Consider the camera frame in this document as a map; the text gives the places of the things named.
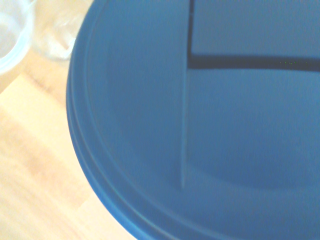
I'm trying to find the clear pitcher with blue lid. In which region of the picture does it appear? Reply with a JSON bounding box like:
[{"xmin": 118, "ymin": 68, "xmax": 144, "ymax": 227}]
[{"xmin": 65, "ymin": 0, "xmax": 320, "ymax": 240}]

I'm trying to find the clear ribbed drinking glass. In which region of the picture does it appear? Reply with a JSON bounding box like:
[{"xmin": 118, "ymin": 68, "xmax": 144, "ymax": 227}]
[{"xmin": 34, "ymin": 0, "xmax": 85, "ymax": 61}]

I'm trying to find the clear plastic mixing bowl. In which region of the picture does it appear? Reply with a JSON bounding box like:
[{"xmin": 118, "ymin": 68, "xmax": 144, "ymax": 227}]
[{"xmin": 0, "ymin": 0, "xmax": 36, "ymax": 76}]

